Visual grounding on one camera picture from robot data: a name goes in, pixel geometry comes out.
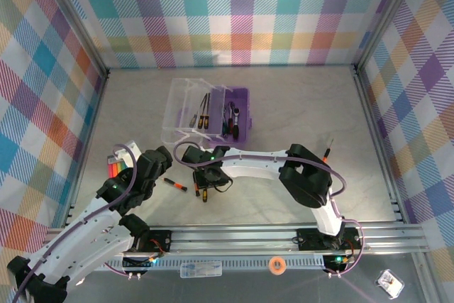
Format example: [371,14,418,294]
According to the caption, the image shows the pack of coloured highlighters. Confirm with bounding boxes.
[107,155,128,178]

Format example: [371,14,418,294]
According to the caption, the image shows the small orange black screwdriver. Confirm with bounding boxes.
[163,177,188,192]
[321,138,334,164]

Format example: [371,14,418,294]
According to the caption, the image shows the ratchet wrench red black handle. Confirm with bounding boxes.
[225,101,235,137]
[232,106,243,141]

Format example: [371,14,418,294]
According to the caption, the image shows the purple toolbox with clear lid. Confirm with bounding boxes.
[161,77,255,151]

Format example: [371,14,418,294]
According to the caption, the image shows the black left controller board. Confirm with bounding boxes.
[122,255,159,279]

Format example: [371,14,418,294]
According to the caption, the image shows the black controller board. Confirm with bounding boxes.
[321,253,355,277]
[122,255,159,279]

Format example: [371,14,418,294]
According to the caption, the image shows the clear plastic label plate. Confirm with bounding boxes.
[179,261,223,279]

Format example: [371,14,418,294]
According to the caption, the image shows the orange tape roll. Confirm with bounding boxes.
[268,256,287,275]

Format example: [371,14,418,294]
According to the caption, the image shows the black right controller board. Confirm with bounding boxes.
[321,253,355,277]

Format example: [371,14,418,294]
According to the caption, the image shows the small clear plastic case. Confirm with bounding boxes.
[375,269,406,299]

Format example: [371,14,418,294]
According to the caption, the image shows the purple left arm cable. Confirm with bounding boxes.
[13,143,139,303]

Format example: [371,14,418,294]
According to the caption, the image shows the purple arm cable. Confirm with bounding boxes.
[172,141,365,278]
[13,143,139,303]

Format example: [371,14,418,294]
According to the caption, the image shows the aluminium left side rail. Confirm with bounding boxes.
[62,68,109,228]

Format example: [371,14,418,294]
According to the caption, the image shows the aluminium mounting rail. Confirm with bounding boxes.
[45,224,432,258]

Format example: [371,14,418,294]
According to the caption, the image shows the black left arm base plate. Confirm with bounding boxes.
[134,230,173,253]

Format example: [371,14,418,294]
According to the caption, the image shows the slotted grey cable duct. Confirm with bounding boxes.
[106,255,326,272]

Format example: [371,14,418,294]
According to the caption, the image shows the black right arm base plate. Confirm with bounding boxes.
[297,228,362,250]

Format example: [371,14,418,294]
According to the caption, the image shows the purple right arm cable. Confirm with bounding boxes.
[172,141,365,278]

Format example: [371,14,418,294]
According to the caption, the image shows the aluminium left corner post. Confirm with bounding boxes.
[35,0,109,77]

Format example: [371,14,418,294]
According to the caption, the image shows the aluminium corner post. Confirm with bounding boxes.
[353,0,426,72]
[35,0,109,77]

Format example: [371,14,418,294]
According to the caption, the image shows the aluminium right side rail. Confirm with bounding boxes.
[353,68,407,222]

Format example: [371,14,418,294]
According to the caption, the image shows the aluminium right corner post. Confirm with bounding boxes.
[353,0,426,72]

